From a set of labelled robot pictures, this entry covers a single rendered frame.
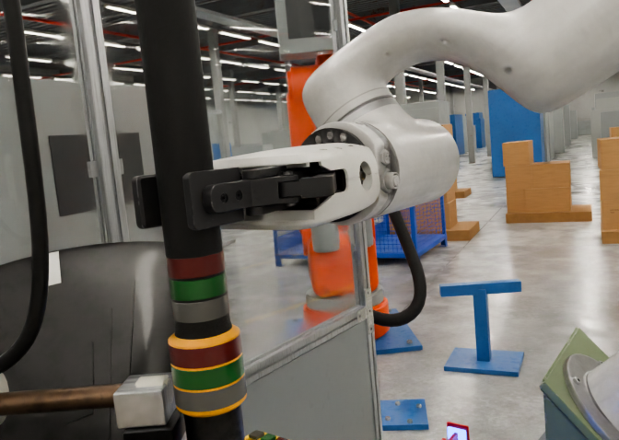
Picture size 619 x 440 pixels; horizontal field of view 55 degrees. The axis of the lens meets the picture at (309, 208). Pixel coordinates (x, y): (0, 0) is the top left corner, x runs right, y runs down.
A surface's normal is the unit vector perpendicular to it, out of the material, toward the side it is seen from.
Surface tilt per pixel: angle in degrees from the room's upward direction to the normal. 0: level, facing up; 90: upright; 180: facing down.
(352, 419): 90
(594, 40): 107
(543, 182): 90
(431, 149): 75
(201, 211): 90
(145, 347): 44
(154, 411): 90
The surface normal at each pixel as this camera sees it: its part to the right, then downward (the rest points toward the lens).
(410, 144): 0.68, -0.45
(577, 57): -0.11, 0.41
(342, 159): 0.81, -0.17
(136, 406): -0.04, 0.11
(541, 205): -0.40, 0.14
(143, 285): 0.10, -0.68
